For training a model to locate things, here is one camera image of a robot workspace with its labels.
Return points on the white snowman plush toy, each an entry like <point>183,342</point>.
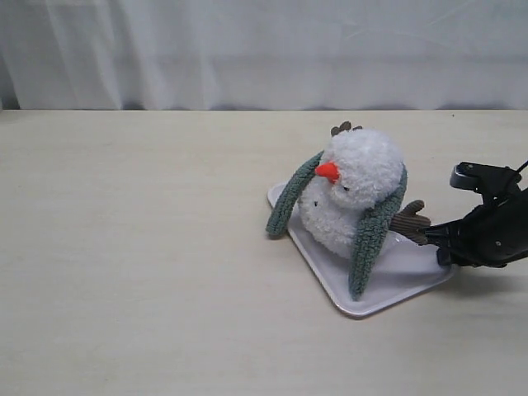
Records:
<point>358,172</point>

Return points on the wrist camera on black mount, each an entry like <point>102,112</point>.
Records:
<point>490,181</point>

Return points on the green fluffy scarf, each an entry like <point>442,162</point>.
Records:
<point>362,260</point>

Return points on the white backdrop curtain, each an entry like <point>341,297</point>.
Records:
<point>263,55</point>

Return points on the white plastic tray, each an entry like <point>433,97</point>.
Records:
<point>404,272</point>

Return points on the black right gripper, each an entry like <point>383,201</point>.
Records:
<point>492,238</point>

